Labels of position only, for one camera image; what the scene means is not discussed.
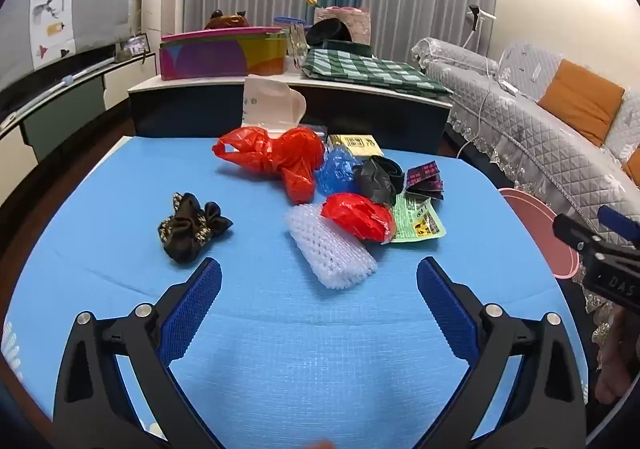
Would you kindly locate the small red plastic bag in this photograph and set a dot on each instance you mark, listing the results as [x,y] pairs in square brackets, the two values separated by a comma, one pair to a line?
[355,214]

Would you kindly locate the black fabric scrunchie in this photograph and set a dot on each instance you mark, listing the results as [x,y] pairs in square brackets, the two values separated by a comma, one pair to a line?
[190,229]

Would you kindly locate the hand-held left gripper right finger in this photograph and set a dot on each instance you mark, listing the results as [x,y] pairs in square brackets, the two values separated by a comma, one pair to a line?
[447,314]

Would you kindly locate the white foam fruit net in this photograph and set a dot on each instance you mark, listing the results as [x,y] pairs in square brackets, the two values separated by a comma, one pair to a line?
[330,254]

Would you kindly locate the large red plastic bag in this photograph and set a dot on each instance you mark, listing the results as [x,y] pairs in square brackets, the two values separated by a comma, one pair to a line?
[280,154]

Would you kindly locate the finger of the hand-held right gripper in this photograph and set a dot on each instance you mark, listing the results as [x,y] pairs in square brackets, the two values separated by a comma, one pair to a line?
[572,230]
[617,223]

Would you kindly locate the television cabinet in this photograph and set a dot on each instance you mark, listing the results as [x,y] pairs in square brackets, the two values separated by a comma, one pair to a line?
[65,109]

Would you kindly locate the person's left hand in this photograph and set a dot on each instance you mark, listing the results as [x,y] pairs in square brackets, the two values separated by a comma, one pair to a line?
[317,445]

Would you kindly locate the person's right hand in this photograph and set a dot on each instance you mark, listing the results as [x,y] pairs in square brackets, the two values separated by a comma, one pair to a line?
[612,364]

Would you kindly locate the orange cushion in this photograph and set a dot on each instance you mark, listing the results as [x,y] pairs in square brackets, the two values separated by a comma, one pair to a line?
[632,173]
[582,101]

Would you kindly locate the grey quilted sofa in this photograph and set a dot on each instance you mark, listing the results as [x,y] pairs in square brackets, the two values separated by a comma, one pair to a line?
[550,154]

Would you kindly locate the stack of plastic bowls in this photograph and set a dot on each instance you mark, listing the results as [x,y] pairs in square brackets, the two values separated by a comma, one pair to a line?
[289,24]

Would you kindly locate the white floor lamp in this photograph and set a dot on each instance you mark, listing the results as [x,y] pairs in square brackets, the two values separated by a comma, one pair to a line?
[475,19]

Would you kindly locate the blue plastic bag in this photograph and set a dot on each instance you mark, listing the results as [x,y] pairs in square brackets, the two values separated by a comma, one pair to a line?
[340,171]

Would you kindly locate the brown glossy ornament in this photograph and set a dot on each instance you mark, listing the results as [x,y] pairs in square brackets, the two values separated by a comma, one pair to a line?
[225,21]

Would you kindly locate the dark green tray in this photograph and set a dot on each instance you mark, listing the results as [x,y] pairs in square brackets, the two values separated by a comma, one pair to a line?
[350,49]

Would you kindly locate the clear plastic jug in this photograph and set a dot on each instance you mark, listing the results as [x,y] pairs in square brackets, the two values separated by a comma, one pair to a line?
[296,49]

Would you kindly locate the black hat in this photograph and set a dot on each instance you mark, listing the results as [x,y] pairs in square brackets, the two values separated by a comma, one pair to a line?
[325,31]

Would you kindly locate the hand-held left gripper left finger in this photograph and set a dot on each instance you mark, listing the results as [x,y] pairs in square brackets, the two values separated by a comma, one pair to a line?
[192,314]

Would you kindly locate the colourful storage box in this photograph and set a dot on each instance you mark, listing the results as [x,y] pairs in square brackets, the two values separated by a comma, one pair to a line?
[210,56]

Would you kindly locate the pink plastic bin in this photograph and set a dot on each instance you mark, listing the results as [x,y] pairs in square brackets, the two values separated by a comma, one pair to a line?
[535,224]

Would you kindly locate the white power strip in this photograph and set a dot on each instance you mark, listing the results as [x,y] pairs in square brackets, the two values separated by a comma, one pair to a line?
[510,88]

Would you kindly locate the small photo frame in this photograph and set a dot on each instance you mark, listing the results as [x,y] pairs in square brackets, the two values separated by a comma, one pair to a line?
[136,45]

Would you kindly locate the white-topped coffee table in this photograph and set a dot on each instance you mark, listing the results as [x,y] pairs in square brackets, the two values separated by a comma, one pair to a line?
[200,114]

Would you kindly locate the blue table mat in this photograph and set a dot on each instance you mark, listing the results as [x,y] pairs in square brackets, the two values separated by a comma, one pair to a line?
[280,354]

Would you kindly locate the green checked cloth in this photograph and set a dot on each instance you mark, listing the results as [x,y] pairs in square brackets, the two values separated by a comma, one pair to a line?
[380,74]

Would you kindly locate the black plastic bag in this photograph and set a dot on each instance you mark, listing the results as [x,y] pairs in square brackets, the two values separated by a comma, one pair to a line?
[375,181]

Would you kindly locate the pink woven basket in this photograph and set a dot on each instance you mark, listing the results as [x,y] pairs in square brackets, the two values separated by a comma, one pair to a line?
[357,26]

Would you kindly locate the purple snack wrapper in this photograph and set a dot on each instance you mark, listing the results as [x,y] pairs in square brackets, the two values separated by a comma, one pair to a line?
[425,179]

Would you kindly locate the yellow cardboard box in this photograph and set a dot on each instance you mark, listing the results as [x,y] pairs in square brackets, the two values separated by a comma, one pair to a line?
[357,143]

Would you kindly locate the green snack wrapper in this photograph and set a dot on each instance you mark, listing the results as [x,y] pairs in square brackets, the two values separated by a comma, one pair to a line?
[420,224]

